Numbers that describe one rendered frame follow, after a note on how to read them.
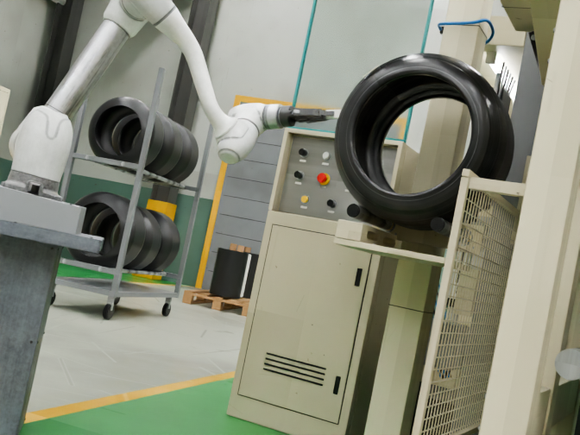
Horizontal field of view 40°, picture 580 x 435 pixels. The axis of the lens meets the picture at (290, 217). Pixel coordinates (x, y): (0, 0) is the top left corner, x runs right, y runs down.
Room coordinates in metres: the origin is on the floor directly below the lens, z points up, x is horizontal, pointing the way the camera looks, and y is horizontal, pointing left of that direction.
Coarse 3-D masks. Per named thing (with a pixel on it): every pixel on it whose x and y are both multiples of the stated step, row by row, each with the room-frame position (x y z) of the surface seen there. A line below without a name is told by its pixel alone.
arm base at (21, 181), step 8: (16, 176) 2.44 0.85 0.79; (24, 176) 2.43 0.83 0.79; (32, 176) 2.44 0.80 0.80; (8, 184) 2.40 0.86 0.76; (16, 184) 2.42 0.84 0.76; (24, 184) 2.43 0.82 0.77; (32, 184) 2.39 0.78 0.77; (40, 184) 2.44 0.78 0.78; (48, 184) 2.46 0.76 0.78; (56, 184) 2.50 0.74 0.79; (32, 192) 2.42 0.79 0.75; (40, 192) 2.44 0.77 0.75; (48, 192) 2.45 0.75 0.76; (56, 192) 2.50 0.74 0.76; (56, 200) 2.45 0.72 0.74
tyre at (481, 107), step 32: (384, 64) 2.54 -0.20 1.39; (416, 64) 2.46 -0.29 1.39; (448, 64) 2.42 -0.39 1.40; (352, 96) 2.56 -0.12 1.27; (384, 96) 2.74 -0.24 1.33; (416, 96) 2.73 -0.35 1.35; (448, 96) 2.68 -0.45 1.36; (480, 96) 2.37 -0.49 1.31; (352, 128) 2.54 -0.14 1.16; (384, 128) 2.78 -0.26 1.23; (480, 128) 2.36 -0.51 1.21; (512, 128) 2.52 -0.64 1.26; (352, 160) 2.53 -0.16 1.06; (480, 160) 2.35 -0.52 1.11; (512, 160) 2.52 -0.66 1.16; (352, 192) 2.56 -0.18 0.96; (384, 192) 2.47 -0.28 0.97; (448, 192) 2.38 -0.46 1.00; (480, 192) 2.40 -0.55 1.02; (416, 224) 2.49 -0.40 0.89
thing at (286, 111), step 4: (284, 108) 2.75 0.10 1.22; (288, 108) 2.75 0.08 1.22; (292, 108) 2.77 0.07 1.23; (280, 112) 2.75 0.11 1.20; (284, 112) 2.75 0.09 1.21; (288, 112) 2.74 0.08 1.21; (280, 116) 2.75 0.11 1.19; (284, 116) 2.75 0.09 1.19; (288, 116) 2.74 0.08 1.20; (292, 116) 2.73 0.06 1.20; (296, 116) 2.73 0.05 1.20; (300, 116) 2.73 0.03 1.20; (304, 116) 2.73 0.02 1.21; (280, 120) 2.76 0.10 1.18; (284, 120) 2.75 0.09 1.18; (288, 120) 2.75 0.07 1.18; (292, 120) 2.77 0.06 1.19; (284, 124) 2.77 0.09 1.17; (288, 124) 2.76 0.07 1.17; (292, 124) 2.77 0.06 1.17
